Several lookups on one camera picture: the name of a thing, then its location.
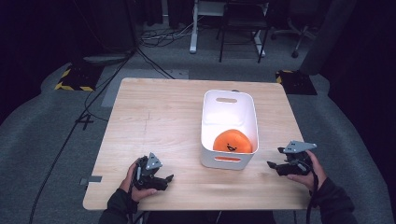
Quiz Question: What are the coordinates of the grey curtain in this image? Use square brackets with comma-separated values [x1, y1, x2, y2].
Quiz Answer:
[299, 0, 358, 77]

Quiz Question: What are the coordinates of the bundle of floor cables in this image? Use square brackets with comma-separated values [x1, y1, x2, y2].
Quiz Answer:
[139, 21, 195, 49]

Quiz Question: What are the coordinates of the long black floor cable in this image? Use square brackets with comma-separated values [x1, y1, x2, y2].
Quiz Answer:
[28, 46, 139, 224]

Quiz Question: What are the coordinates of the black yellow striped base plate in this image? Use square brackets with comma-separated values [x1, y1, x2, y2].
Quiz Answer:
[275, 69, 318, 96]
[54, 63, 105, 92]

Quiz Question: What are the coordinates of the orange plush toy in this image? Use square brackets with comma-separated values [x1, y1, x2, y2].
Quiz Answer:
[212, 128, 254, 154]

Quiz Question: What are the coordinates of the black chair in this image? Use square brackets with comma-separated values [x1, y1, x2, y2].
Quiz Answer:
[216, 0, 271, 64]

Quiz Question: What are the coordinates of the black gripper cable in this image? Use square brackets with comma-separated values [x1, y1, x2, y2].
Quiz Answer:
[305, 171, 320, 224]
[125, 167, 140, 224]

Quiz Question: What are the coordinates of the office swivel chair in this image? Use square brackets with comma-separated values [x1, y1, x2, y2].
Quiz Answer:
[270, 17, 316, 60]

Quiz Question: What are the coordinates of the white desk frame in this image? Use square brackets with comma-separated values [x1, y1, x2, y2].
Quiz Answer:
[189, 0, 269, 59]

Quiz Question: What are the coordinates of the white plastic basket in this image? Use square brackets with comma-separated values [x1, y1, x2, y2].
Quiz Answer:
[199, 89, 260, 171]

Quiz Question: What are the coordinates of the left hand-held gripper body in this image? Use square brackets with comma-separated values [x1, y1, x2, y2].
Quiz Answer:
[134, 151, 170, 191]

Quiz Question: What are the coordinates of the person's left hand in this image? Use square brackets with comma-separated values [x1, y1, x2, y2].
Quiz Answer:
[119, 160, 159, 203]

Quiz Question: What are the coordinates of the person's right hand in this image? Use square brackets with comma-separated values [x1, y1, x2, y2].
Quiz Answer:
[286, 150, 328, 192]

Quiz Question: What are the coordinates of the grey tape strip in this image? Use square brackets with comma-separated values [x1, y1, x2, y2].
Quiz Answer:
[79, 175, 104, 187]

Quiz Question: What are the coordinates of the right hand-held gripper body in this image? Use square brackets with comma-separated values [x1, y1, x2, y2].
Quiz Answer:
[276, 140, 318, 177]

